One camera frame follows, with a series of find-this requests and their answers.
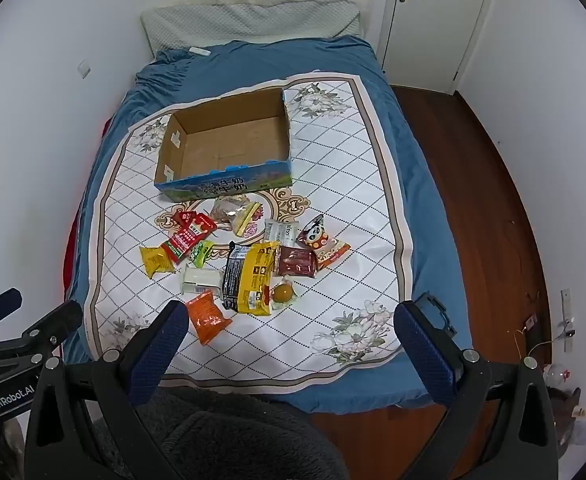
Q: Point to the red cloth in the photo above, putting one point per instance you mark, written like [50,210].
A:
[70,250]

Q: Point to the long red snack packet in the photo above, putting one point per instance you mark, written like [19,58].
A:
[190,237]

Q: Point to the white door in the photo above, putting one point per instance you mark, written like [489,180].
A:
[438,25]

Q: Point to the green snack packet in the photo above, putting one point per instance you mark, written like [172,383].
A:
[202,254]

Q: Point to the yellow striped clear packet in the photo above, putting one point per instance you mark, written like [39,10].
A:
[247,220]

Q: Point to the small red snack packet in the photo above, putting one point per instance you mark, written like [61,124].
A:
[185,218]

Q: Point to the grey textured pillow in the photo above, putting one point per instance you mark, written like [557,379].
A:
[253,22]

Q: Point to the clear packet with egg yolk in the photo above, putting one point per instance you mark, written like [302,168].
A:
[283,292]

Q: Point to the plain white snack packet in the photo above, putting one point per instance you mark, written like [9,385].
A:
[200,280]

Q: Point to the white wall socket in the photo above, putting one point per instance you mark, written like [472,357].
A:
[83,68]

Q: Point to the white packet with printed label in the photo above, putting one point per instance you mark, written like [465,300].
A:
[280,232]

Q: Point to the panda face snack packet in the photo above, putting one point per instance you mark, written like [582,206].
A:
[315,232]

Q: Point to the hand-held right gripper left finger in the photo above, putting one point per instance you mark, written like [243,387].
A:
[163,340]

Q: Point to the white wall plate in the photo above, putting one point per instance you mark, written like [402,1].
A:
[567,310]

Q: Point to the small yellow snack packet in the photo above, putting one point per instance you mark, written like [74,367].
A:
[157,261]

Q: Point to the cardboard box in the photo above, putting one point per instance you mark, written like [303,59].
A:
[228,145]

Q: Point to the clear plastic bottle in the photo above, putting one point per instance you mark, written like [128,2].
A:
[558,376]

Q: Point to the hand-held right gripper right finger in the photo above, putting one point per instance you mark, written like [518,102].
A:
[423,355]

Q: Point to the floral checked mat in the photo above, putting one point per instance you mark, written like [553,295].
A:
[353,200]

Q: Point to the dark red snack packet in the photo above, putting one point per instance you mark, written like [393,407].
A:
[297,261]

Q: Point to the black and yellow snack packet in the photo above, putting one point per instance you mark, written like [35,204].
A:
[253,280]

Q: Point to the small white flat device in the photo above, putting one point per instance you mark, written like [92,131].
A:
[200,51]

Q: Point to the orange and white snack packet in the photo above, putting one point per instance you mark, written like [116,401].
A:
[335,254]

